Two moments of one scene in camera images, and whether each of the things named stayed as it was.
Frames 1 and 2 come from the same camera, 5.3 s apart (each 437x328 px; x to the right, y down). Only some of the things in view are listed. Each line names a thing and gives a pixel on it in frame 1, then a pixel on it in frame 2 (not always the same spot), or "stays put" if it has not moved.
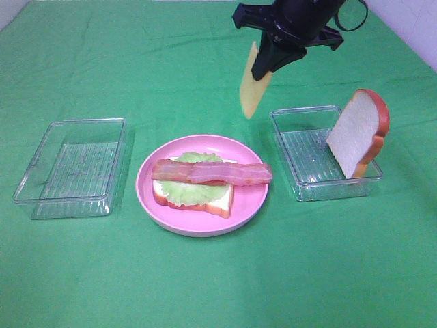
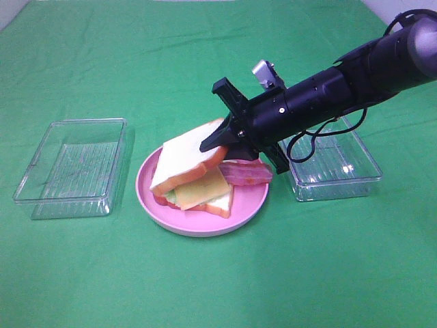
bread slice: x=222 y=206 stays put
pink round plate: x=191 y=221 stays put
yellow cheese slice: x=252 y=90 -> x=205 y=188
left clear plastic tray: x=74 y=171 stays put
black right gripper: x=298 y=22 -> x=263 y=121
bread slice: x=358 y=136 -> x=181 y=159
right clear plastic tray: x=316 y=173 stays put
